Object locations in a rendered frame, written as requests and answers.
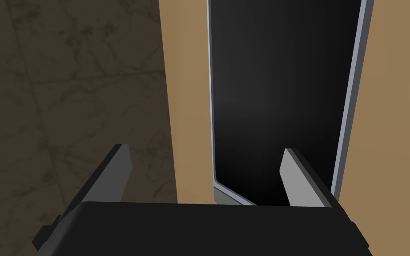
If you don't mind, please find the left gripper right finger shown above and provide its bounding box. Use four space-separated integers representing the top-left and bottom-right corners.
279 148 339 208

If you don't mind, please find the black appliance with grey frame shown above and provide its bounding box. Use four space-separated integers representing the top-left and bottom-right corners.
206 0 375 207

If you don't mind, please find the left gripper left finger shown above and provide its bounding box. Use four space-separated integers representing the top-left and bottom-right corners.
74 144 133 204

